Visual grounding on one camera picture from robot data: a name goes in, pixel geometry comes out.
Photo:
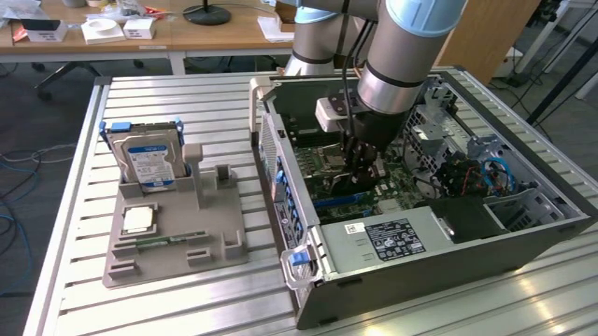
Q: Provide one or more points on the hard disk with blue label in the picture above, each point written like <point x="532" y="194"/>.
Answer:
<point x="149" y="164"/>

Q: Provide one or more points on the black plastic air shroud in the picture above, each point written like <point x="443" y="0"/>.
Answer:
<point x="467" y="220"/>

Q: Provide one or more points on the clear plastic bag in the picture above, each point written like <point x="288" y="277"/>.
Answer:
<point x="19" y="8"/>

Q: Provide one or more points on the perforated metal disk bay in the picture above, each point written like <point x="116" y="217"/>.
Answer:
<point x="431" y="136"/>

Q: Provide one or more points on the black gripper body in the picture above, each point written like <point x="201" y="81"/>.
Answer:
<point x="378" y="129"/>

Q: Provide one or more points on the white labelled box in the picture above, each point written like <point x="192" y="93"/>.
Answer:
<point x="47" y="36"/>

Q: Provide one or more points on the blue case latch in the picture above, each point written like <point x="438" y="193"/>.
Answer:
<point x="299" y="259"/>

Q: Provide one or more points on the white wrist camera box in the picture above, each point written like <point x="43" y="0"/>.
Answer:
<point x="328" y="117"/>

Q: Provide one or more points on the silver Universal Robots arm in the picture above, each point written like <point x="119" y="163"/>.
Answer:
<point x="396" y="52"/>

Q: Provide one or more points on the brown cardboard box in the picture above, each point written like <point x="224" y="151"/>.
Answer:
<point x="284" y="12"/>

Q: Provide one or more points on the black stand pole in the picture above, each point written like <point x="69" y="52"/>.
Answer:
<point x="563" y="70"/>

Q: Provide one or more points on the open black PC case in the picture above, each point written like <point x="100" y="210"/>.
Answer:
<point x="420" y="290"/>

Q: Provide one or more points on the graphics card with black fan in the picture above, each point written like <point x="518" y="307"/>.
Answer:
<point x="340" y="185"/>

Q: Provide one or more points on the small black box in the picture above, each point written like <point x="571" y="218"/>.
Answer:
<point x="41" y="25"/>

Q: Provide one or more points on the CPU socket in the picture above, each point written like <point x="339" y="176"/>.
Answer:
<point x="328" y="155"/>

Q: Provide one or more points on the plain grey disk bay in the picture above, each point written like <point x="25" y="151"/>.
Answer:
<point x="523" y="210"/>

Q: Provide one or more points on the grey power supply unit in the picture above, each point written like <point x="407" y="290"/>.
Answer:
<point x="346" y="252"/>

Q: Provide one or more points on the white paper stack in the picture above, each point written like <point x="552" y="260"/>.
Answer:
<point x="272" y="33"/>

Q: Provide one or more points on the wooden desk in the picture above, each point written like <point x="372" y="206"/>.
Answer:
<point x="209" y="42"/>

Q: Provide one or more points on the bare green RAM stick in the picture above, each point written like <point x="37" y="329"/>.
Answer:
<point x="159" y="242"/>

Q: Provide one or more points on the white box with barcode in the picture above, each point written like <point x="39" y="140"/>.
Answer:
<point x="140" y="29"/>

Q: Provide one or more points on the green motherboard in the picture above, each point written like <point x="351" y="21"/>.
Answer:
<point x="396" y="182"/>

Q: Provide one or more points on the silver CPU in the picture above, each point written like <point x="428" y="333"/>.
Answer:
<point x="139" y="220"/>

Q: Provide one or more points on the white box with round hole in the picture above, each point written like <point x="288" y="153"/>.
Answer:
<point x="100" y="35"/>

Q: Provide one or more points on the black lamp base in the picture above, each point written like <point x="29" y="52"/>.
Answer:
<point x="207" y="17"/>

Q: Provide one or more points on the grey parts rack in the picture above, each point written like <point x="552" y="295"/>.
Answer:
<point x="177" y="259"/>

